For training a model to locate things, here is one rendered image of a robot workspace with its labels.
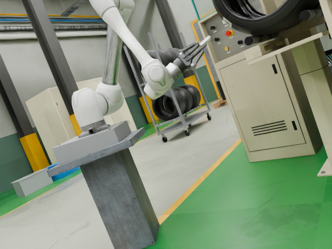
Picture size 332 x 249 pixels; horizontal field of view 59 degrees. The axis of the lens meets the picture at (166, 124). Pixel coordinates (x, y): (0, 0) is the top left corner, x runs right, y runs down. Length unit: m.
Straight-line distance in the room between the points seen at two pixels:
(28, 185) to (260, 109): 4.97
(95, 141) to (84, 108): 0.23
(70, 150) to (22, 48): 9.00
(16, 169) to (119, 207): 7.60
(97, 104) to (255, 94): 1.24
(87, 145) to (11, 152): 7.67
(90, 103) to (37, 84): 8.55
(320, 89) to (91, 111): 1.34
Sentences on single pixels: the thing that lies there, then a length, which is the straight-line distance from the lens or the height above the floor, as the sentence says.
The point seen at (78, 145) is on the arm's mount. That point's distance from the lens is 1.69.
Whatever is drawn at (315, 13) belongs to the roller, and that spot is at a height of 0.89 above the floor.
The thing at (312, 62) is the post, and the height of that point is 0.67.
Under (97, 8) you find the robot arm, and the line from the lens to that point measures 1.69.
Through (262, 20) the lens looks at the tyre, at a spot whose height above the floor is 0.96.
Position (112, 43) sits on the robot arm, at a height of 1.20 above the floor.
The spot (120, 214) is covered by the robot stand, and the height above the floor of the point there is 0.24.
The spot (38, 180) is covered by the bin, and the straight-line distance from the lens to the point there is 6.44.
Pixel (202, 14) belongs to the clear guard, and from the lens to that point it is 2.57.
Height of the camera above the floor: 0.79
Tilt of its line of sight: 5 degrees down
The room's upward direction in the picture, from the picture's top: 21 degrees counter-clockwise
